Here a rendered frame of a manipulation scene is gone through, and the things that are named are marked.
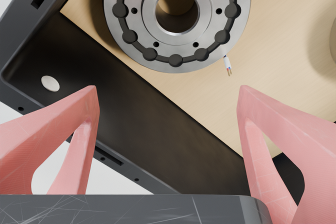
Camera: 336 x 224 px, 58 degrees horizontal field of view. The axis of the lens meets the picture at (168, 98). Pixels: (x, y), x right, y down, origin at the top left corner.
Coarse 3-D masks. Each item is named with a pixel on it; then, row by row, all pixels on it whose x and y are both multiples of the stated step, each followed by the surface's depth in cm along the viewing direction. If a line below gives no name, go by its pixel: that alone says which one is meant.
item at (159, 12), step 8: (160, 8) 24; (192, 8) 23; (160, 16) 22; (168, 16) 24; (176, 16) 24; (184, 16) 23; (192, 16) 22; (168, 24) 22; (176, 24) 23; (184, 24) 22
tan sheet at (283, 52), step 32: (96, 0) 24; (160, 0) 24; (192, 0) 24; (256, 0) 23; (288, 0) 23; (320, 0) 23; (96, 32) 25; (256, 32) 25; (288, 32) 25; (320, 32) 25; (128, 64) 27; (256, 64) 27; (288, 64) 27; (320, 64) 27; (192, 96) 29; (224, 96) 29; (288, 96) 29; (320, 96) 29; (224, 128) 31
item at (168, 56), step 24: (120, 0) 21; (216, 0) 20; (240, 0) 20; (120, 24) 22; (216, 24) 21; (240, 24) 21; (120, 48) 23; (144, 48) 23; (168, 48) 22; (192, 48) 22; (216, 48) 22; (168, 72) 24
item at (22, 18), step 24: (24, 0) 14; (48, 0) 14; (0, 24) 14; (24, 24) 14; (0, 48) 15; (0, 72) 16; (0, 96) 17; (24, 96) 17; (96, 144) 19; (120, 168) 20; (144, 168) 20; (168, 192) 22
